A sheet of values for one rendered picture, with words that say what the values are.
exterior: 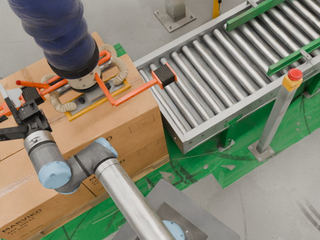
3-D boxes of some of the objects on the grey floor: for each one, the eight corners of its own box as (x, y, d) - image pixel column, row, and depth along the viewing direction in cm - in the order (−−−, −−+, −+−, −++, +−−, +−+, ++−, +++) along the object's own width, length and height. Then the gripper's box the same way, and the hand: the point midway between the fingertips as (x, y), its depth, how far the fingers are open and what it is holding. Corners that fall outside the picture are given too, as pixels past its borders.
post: (261, 144, 270) (294, 70, 181) (267, 151, 267) (303, 79, 178) (254, 148, 269) (284, 76, 180) (260, 155, 266) (293, 85, 177)
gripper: (61, 141, 121) (39, 100, 130) (38, 115, 104) (15, 70, 112) (39, 154, 120) (18, 112, 128) (12, 130, 102) (-10, 83, 111)
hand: (9, 96), depth 120 cm, fingers open, 14 cm apart
